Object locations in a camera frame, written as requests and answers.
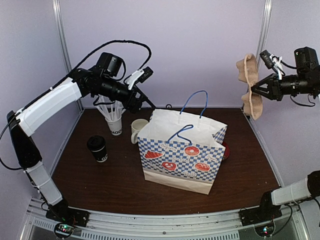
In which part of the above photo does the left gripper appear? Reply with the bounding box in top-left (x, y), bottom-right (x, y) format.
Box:
top-left (93, 75), bottom-right (157, 114)

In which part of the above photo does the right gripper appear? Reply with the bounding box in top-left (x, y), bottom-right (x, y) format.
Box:
top-left (251, 72), bottom-right (315, 101)

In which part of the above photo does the cardboard cup carrier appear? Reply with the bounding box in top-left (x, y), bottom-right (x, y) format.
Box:
top-left (236, 53), bottom-right (263, 121)

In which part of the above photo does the blue checkered paper bag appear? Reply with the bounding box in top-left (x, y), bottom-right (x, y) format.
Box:
top-left (136, 90), bottom-right (228, 196)

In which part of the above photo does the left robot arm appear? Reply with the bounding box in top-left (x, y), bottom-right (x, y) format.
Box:
top-left (7, 52), bottom-right (154, 222)

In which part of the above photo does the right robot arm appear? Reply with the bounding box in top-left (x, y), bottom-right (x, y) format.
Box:
top-left (249, 46), bottom-right (320, 221)

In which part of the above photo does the white ceramic mug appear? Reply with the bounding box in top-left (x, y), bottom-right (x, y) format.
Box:
top-left (131, 118), bottom-right (149, 144)

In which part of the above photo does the white paper cup with straws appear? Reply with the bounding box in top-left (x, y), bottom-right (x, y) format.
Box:
top-left (105, 117), bottom-right (123, 136)

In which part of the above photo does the red floral plate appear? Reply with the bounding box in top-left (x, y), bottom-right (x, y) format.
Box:
top-left (222, 141), bottom-right (230, 161)

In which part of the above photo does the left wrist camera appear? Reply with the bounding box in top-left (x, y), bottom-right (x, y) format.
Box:
top-left (124, 66), bottom-right (154, 90)

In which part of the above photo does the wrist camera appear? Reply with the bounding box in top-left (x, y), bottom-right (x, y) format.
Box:
top-left (124, 66), bottom-right (154, 90)
top-left (259, 50), bottom-right (286, 80)

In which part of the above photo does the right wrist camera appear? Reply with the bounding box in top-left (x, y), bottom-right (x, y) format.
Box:
top-left (259, 50), bottom-right (286, 80)

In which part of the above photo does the left aluminium post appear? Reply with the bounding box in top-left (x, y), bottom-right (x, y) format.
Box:
top-left (51, 0), bottom-right (85, 113)

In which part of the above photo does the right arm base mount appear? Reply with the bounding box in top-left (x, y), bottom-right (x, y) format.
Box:
top-left (238, 206), bottom-right (282, 238)

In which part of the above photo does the aluminium front rail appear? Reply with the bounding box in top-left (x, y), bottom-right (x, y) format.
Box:
top-left (24, 197), bottom-right (308, 240)

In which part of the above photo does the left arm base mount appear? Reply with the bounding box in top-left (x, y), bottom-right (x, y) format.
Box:
top-left (45, 204), bottom-right (90, 240)

